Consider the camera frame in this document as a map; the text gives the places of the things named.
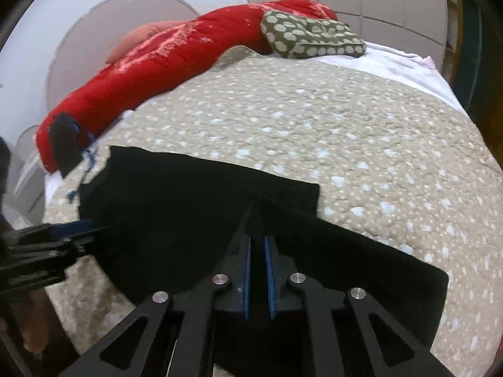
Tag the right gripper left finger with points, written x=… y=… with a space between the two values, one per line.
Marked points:
x=172 y=334

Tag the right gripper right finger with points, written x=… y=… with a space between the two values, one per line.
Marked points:
x=350 y=333

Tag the black pants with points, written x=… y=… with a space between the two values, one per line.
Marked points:
x=171 y=218

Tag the left hand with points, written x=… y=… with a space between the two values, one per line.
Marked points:
x=26 y=312

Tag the small black blue cloth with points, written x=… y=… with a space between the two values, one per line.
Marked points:
x=71 y=144

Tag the round pale headboard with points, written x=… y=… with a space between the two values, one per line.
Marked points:
x=86 y=45

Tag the red blanket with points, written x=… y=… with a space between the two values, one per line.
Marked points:
x=165 y=61

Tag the pink pillow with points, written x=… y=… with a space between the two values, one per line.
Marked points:
x=138 y=36

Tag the green patterned pillow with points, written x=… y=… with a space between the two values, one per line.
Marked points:
x=299 y=37

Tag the white bed sheet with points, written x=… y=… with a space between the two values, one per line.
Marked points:
x=405 y=68

